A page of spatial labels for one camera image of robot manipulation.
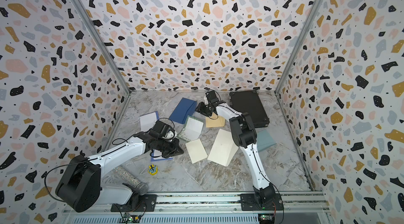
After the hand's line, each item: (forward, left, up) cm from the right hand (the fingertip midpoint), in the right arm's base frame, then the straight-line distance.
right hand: (197, 109), depth 107 cm
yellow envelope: (-11, -12, +3) cm, 16 cm away
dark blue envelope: (+6, +10, -4) cm, 12 cm away
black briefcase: (+7, -35, +1) cm, 36 cm away
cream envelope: (-25, -18, -5) cm, 32 cm away
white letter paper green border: (-14, +2, -4) cm, 14 cm away
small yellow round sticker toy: (-39, +20, -2) cm, 44 cm away
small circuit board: (-61, +25, -3) cm, 66 cm away
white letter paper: (-8, +33, -3) cm, 34 cm away
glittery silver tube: (-49, +22, +1) cm, 54 cm away
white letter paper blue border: (-37, +14, +14) cm, 42 cm away
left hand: (-32, +3, +5) cm, 32 cm away
